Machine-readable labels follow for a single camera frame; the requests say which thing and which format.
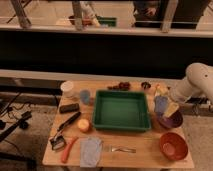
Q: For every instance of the yellow white bottle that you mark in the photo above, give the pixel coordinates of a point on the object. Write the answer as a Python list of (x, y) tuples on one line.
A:
[(160, 90)]

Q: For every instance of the light blue cloth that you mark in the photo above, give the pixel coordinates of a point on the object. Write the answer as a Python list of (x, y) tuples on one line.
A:
[(90, 152)]

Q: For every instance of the green plastic tray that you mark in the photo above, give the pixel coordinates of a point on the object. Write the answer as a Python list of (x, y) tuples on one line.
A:
[(121, 111)]

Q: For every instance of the black rectangular block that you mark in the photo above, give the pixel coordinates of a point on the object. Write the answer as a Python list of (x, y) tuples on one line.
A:
[(69, 108)]

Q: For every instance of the silver fork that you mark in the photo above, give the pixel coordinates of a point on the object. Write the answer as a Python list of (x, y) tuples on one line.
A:
[(121, 149)]

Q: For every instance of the white plastic cup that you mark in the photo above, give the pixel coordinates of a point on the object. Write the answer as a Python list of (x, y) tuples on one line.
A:
[(67, 88)]

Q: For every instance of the black handled brush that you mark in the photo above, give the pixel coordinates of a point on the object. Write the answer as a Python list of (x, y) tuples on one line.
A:
[(57, 141)]

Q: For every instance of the orange handled peeler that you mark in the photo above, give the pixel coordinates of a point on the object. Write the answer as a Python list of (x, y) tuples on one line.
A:
[(66, 151)]

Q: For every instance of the blue sponge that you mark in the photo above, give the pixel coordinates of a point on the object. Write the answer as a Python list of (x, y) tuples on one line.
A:
[(161, 103)]

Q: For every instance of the yellow orange ball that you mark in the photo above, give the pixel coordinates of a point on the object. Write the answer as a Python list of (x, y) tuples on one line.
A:
[(83, 125)]

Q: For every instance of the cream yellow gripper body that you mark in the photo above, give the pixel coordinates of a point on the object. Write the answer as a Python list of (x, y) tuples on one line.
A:
[(172, 108)]

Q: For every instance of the dark purple bowl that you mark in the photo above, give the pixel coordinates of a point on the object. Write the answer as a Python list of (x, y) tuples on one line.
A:
[(174, 121)]

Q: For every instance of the red orange bowl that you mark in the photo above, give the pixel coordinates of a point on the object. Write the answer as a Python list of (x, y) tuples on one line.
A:
[(173, 146)]

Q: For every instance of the black tripod stand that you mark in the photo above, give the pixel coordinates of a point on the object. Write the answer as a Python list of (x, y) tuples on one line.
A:
[(31, 163)]

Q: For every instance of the translucent blue cup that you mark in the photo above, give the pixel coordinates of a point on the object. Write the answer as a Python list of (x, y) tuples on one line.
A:
[(85, 97)]

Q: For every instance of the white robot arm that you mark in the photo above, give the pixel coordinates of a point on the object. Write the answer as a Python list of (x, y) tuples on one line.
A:
[(198, 79)]

